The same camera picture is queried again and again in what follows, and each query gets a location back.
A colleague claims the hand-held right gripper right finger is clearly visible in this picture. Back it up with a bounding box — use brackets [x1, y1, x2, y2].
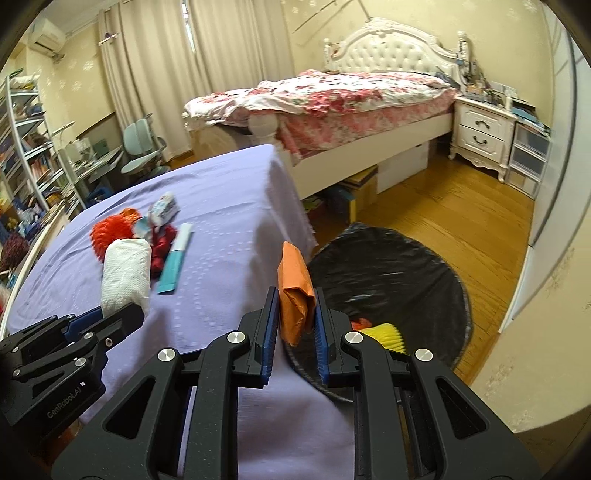
[314, 286, 544, 480]

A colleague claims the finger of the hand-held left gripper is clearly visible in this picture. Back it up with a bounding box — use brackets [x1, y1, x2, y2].
[65, 306, 105, 340]
[75, 302, 145, 371]

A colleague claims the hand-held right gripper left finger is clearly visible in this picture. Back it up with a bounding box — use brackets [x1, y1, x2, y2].
[51, 286, 281, 480]

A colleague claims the orange packet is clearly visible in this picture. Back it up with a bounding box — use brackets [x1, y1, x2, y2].
[276, 241, 317, 347]

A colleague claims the white paper towel roll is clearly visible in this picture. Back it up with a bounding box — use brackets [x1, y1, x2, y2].
[100, 238, 153, 320]

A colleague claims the teal white tube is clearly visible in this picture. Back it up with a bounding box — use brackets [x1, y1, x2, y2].
[156, 222, 194, 295]

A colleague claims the red spiky ball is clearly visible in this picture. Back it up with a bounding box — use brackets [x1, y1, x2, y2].
[90, 214, 136, 265]

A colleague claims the bin with black bag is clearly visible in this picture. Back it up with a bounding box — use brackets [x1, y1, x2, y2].
[283, 222, 472, 403]

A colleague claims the yellow foam fruit net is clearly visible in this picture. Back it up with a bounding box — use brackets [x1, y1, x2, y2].
[359, 322, 408, 354]

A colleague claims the dark red fluffy item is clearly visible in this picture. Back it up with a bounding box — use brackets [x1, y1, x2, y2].
[0, 232, 30, 278]

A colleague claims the crumpled white orange wrapper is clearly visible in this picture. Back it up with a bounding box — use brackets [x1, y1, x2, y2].
[133, 192, 180, 239]

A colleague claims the stack of picture books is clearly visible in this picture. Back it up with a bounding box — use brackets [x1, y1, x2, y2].
[302, 193, 343, 223]

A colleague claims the purple tablecloth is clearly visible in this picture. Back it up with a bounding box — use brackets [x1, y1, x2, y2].
[0, 144, 357, 480]

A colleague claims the white study desk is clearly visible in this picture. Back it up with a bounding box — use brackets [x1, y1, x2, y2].
[59, 137, 126, 205]

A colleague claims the cardboard box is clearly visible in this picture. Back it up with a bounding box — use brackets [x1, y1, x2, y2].
[339, 165, 380, 223]

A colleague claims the light blue desk chair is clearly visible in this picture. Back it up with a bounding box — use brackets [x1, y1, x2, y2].
[120, 113, 170, 177]

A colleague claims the white bookshelf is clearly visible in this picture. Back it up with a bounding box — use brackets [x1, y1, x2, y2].
[0, 73, 87, 232]

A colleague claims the white storage box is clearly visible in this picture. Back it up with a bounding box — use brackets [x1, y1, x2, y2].
[376, 140, 430, 195]

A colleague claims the floral pink bedspread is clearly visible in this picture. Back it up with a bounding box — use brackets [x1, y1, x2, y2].
[183, 69, 459, 163]

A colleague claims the beige curtain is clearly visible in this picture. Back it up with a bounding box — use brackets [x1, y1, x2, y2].
[188, 0, 297, 94]
[96, 1, 195, 154]

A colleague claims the white nightstand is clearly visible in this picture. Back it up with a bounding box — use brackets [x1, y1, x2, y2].
[448, 94, 519, 182]

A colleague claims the clear plastic drawer unit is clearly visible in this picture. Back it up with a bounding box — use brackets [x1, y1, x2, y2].
[505, 122, 553, 200]

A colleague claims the white air conditioner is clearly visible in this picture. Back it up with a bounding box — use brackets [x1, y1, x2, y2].
[26, 20, 66, 59]

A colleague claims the white floral bed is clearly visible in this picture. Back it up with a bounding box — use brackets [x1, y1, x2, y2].
[182, 17, 472, 202]

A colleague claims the pile of small bedside items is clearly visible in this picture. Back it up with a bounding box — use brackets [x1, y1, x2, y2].
[454, 59, 519, 105]

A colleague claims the stack of blue books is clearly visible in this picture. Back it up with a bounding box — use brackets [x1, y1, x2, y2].
[510, 99, 551, 136]

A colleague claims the white wardrobe door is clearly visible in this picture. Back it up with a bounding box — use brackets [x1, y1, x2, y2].
[498, 0, 591, 334]

